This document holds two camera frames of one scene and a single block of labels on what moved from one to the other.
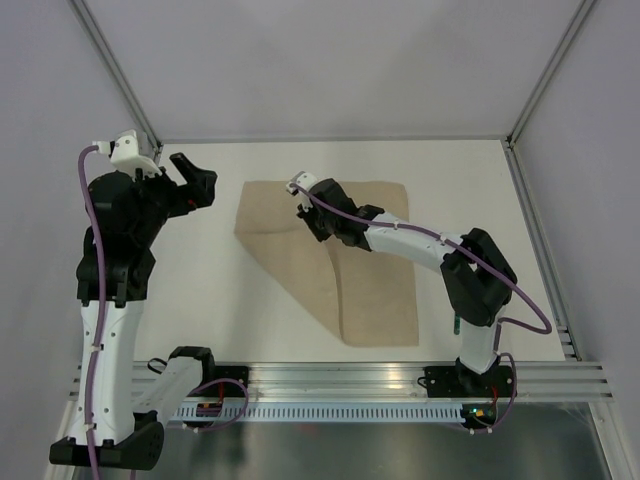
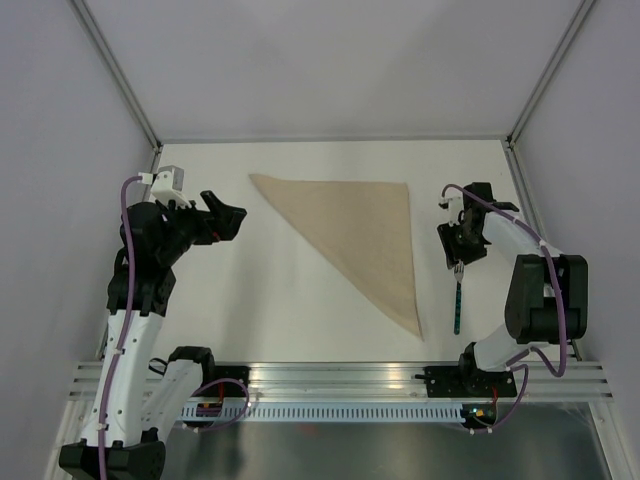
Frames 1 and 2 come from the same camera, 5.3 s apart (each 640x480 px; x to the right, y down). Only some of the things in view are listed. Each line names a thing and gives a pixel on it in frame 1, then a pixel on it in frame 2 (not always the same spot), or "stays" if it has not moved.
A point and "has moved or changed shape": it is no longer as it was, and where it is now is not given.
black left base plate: [231, 389] stays
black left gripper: [197, 192] → [221, 223]
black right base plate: [457, 381] stays
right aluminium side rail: [541, 251] stays
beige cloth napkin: [360, 298] has moved or changed shape
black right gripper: [308, 216] → [453, 251]
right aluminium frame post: [583, 7] stays
